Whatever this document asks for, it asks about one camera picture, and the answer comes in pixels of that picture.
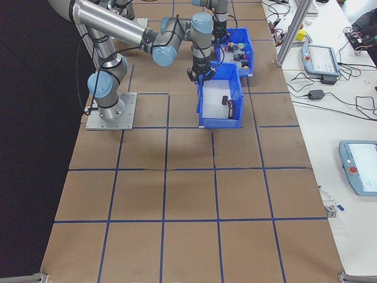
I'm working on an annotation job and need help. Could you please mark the black electronics board red wires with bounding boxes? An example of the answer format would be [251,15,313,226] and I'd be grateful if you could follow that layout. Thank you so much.
[345,28,376,55]

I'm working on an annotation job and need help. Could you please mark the person in dark jacket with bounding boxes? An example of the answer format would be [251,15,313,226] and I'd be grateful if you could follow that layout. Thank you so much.
[352,8,377,51]

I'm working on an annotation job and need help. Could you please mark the blue plastic bin with buttons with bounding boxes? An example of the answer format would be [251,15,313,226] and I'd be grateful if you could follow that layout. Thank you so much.
[216,28,254,79]

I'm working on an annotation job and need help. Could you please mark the blue plastic bin with capacitors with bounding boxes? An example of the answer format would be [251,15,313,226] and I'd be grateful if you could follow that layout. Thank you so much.
[196,62,244,130]

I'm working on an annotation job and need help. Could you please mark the black frame cover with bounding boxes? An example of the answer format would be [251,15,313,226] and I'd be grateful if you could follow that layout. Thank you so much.
[0,0,100,279]

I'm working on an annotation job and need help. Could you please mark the black power adapter cable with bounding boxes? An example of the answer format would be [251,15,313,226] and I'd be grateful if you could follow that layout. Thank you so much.
[287,72,316,100]

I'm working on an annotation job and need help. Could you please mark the teal robot teach pendant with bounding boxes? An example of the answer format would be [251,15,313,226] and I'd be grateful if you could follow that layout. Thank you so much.
[300,44,341,78]
[338,140,377,197]

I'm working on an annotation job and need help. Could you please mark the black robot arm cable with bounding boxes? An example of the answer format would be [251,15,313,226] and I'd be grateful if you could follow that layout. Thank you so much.
[75,13,189,116]
[226,14,239,32]

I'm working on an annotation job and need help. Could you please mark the aluminium profile post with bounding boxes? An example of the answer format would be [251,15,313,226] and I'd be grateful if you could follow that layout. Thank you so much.
[273,0,313,68]

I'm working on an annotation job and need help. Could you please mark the aluminium profile bar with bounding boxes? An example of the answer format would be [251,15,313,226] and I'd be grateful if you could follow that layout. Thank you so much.
[0,272,49,283]
[338,272,377,283]

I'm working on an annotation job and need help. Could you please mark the black teach pendant cable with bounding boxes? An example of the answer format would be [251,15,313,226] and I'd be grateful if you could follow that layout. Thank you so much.
[337,48,377,81]

